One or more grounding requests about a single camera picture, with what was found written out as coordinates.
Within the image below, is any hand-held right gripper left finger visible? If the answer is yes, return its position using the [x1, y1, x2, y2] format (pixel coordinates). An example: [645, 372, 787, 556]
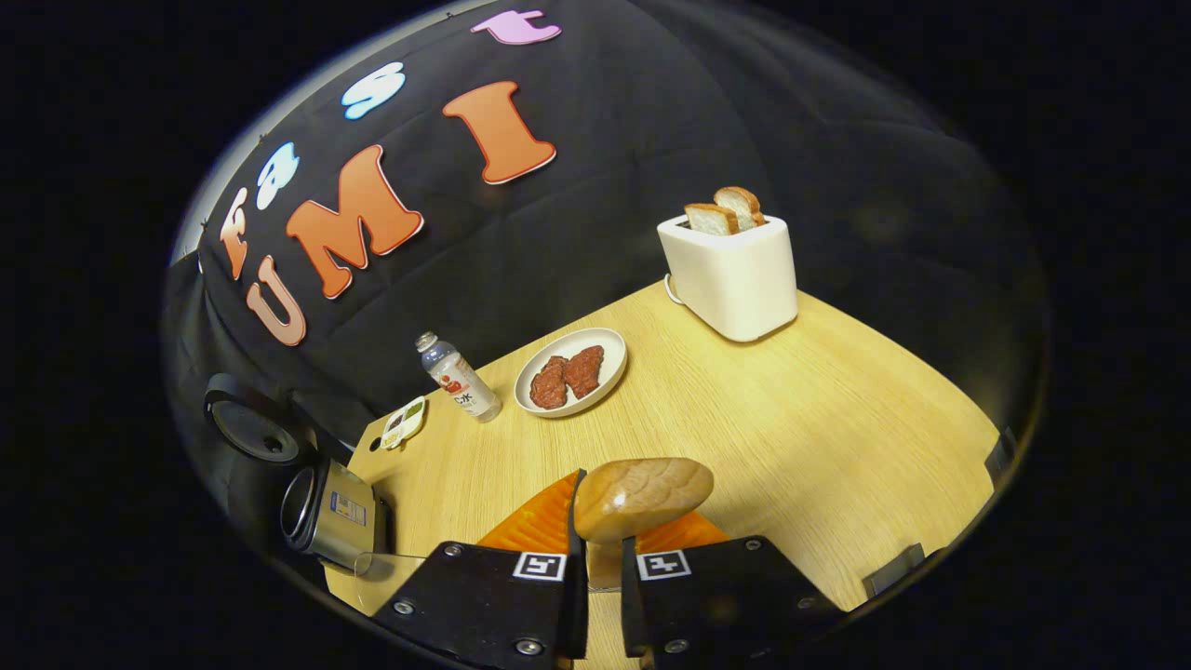
[372, 468, 589, 670]

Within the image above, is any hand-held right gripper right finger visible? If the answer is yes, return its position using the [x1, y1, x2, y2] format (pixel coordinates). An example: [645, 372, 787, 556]
[619, 510, 843, 670]

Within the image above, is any wooden spoon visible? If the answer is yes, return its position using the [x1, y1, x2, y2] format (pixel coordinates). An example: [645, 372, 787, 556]
[573, 457, 716, 592]

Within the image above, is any black and silver rice cooker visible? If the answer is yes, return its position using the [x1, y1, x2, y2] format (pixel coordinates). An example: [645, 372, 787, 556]
[203, 372, 394, 573]

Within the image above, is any white divided dish of beans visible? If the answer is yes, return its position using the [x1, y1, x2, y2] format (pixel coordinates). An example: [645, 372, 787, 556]
[380, 395, 428, 451]

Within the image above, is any clear plastic bottle red label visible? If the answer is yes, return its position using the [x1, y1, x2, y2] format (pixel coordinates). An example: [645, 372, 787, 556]
[415, 330, 503, 423]

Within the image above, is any red meat piece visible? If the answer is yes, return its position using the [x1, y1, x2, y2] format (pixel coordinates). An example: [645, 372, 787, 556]
[564, 345, 606, 399]
[529, 355, 569, 410]

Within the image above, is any white round plate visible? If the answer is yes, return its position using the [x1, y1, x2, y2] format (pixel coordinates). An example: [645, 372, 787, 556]
[514, 328, 629, 419]

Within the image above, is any white toaster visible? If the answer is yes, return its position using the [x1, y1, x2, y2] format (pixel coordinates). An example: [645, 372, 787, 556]
[657, 212, 799, 343]

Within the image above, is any black backdrop cloth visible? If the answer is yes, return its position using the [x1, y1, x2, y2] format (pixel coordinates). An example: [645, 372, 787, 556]
[163, 0, 1052, 485]

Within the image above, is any grey table edge bracket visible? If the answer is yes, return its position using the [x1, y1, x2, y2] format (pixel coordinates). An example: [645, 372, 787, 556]
[861, 543, 928, 598]
[984, 426, 1021, 490]

